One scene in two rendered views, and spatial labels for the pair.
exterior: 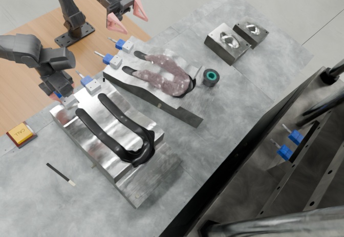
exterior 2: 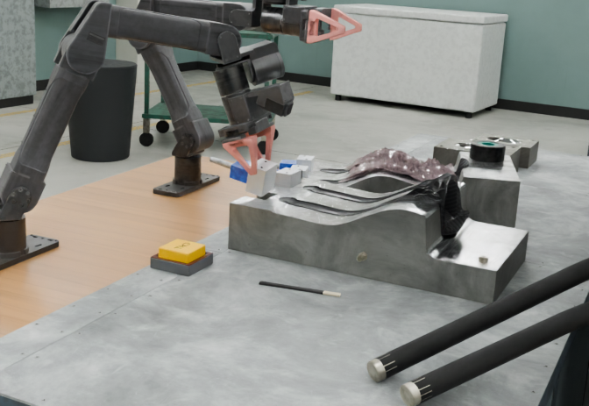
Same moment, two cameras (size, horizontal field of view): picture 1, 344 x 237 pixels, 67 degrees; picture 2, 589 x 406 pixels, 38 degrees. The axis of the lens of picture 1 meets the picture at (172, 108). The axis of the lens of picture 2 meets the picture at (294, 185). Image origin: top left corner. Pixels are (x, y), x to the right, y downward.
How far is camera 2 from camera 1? 1.35 m
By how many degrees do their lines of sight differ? 46
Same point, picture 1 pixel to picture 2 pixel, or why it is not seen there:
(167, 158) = (496, 231)
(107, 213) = (438, 313)
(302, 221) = not seen: outside the picture
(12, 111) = (137, 250)
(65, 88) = (286, 88)
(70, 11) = (192, 113)
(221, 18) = not seen: hidden behind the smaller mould
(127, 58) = (315, 174)
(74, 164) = (315, 279)
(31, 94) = (159, 234)
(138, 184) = (471, 253)
